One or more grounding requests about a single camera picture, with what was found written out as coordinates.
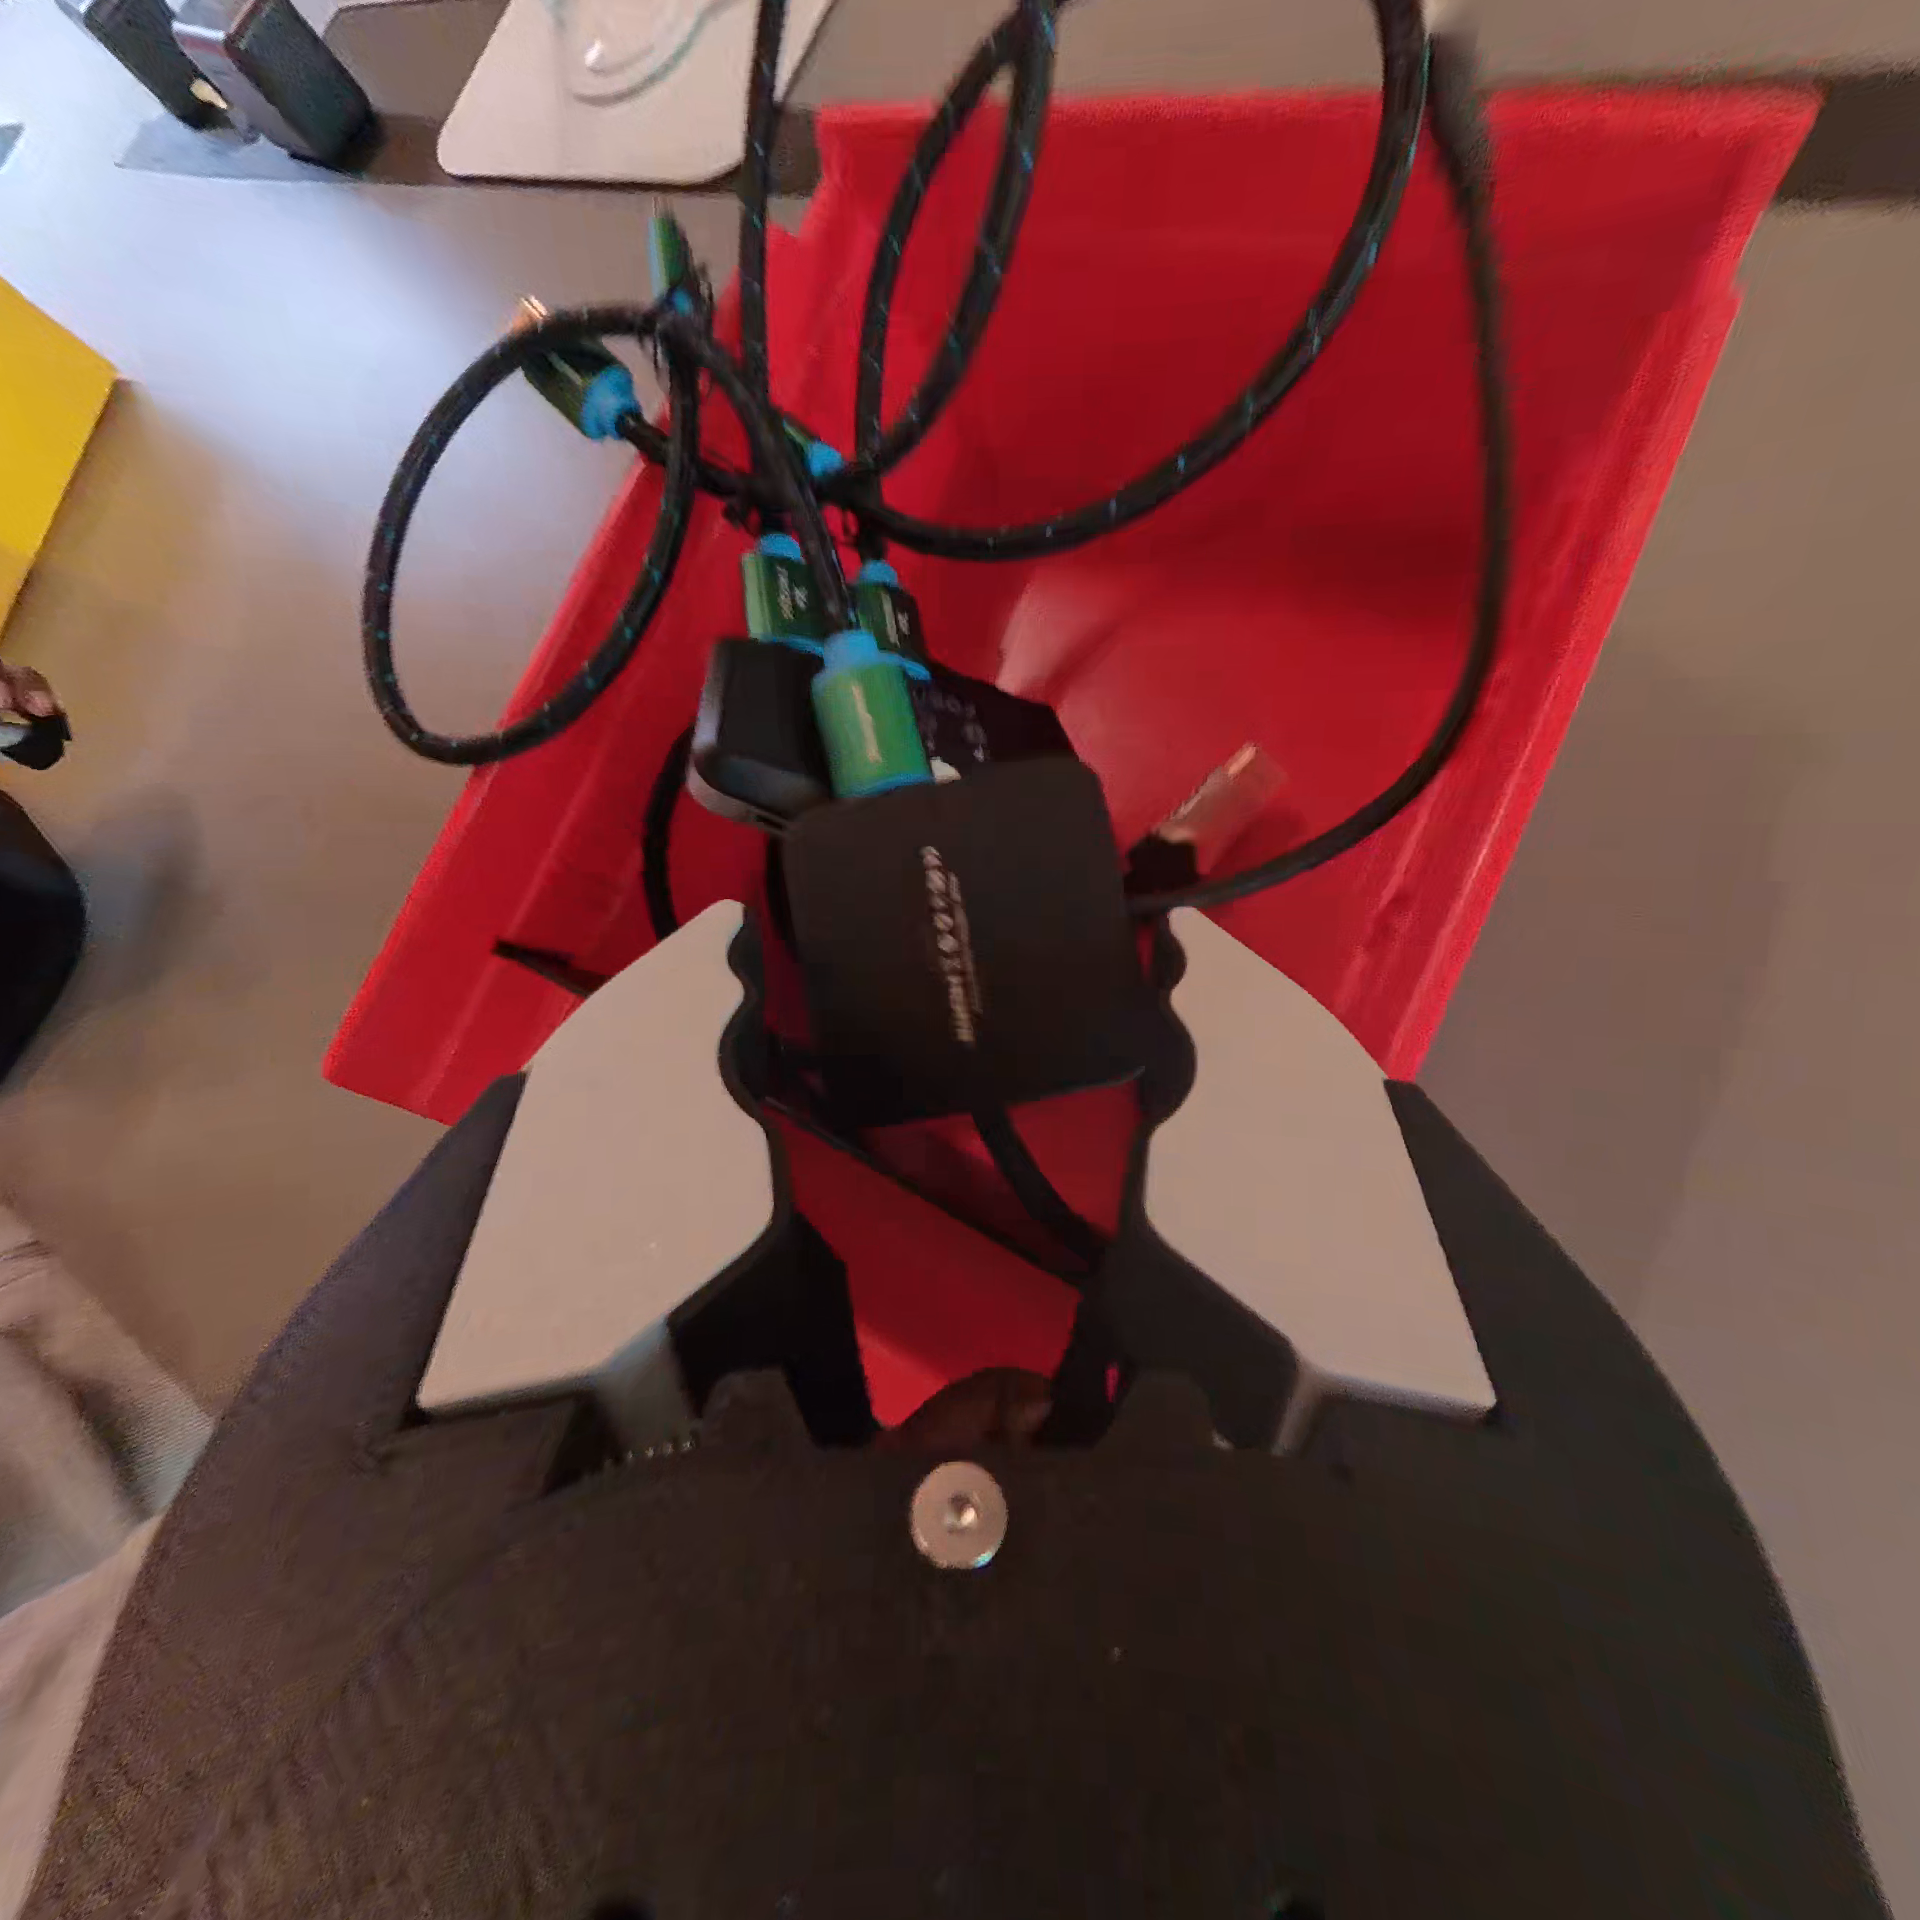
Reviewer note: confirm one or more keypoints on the black hdmi switch box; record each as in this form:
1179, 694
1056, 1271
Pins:
960, 962

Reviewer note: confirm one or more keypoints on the red plastic bin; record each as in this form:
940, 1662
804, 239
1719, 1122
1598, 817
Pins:
1199, 375

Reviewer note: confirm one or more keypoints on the black board on white stand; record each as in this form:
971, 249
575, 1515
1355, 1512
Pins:
509, 118

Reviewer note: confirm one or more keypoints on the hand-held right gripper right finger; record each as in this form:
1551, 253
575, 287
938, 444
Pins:
1304, 1199

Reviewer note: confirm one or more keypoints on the person's left hand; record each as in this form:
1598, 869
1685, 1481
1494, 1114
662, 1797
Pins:
23, 694

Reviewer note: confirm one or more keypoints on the black silver hdmi switch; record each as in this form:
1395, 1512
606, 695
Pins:
750, 719

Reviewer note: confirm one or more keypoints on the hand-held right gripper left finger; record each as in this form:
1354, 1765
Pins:
616, 1170

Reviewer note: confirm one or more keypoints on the person's right hand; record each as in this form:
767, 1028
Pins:
973, 1410

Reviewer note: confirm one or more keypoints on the yellow plastic bin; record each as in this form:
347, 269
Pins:
38, 435

